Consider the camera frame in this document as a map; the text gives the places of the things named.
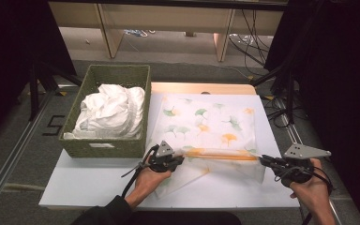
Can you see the aluminium floor rail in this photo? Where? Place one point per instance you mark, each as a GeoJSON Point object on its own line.
{"type": "Point", "coordinates": [296, 137]}
{"type": "Point", "coordinates": [12, 156]}

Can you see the white board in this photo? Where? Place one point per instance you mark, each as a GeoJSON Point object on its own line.
{"type": "Point", "coordinates": [90, 184]}

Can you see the person's right hand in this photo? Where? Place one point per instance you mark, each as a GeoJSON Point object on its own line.
{"type": "Point", "coordinates": [317, 193]}

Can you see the leaf print mesh laundry bag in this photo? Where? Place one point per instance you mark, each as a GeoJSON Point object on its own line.
{"type": "Point", "coordinates": [206, 125]}

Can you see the black curtain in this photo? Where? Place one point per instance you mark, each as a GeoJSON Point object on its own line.
{"type": "Point", "coordinates": [12, 47]}
{"type": "Point", "coordinates": [340, 78]}

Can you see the green woven basket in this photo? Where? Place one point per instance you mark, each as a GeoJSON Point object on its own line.
{"type": "Point", "coordinates": [106, 148]}

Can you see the black metal stand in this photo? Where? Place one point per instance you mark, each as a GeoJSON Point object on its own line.
{"type": "Point", "coordinates": [290, 93]}
{"type": "Point", "coordinates": [34, 93]}

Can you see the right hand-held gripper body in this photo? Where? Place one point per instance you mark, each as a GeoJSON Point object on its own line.
{"type": "Point", "coordinates": [296, 170]}

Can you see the person's left hand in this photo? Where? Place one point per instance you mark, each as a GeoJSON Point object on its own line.
{"type": "Point", "coordinates": [147, 182]}

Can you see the beige wooden desk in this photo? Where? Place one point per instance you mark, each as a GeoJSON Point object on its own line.
{"type": "Point", "coordinates": [168, 18]}

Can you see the white garment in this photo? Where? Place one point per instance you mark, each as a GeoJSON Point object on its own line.
{"type": "Point", "coordinates": [109, 112]}

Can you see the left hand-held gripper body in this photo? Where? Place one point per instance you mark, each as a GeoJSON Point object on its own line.
{"type": "Point", "coordinates": [162, 161]}

